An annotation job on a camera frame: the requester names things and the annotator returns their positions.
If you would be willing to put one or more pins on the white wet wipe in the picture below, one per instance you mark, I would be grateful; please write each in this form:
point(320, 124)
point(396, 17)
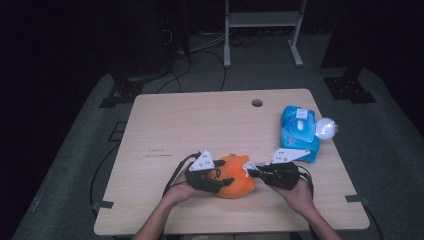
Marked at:
point(249, 167)

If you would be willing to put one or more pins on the orange plush toy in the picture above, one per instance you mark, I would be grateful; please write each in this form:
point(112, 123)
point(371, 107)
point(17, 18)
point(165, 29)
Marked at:
point(236, 183)

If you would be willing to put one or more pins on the blue wet wipes pack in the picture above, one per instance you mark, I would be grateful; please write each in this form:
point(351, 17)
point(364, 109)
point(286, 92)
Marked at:
point(298, 133)

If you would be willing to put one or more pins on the black stand base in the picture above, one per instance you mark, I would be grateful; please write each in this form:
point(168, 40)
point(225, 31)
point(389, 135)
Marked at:
point(125, 90)
point(348, 88)

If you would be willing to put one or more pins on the black tape strip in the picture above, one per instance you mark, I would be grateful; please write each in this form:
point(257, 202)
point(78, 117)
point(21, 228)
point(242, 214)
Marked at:
point(103, 204)
point(356, 199)

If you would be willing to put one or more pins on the person's right hand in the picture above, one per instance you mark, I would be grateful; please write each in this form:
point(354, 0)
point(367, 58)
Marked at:
point(300, 198)

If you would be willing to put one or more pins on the person's left hand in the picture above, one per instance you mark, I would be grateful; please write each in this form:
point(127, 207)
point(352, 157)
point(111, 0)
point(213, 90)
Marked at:
point(181, 195)

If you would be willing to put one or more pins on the white metal stand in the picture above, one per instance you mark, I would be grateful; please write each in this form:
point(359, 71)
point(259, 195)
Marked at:
point(263, 19)

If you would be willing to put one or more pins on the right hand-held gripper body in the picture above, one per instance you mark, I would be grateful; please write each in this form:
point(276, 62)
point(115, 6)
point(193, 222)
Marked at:
point(283, 175)

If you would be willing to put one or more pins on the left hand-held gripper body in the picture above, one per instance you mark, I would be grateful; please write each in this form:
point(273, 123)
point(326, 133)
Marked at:
point(201, 180)

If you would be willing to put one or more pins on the black floor plate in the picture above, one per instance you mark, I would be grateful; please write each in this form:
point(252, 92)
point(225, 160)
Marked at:
point(117, 131)

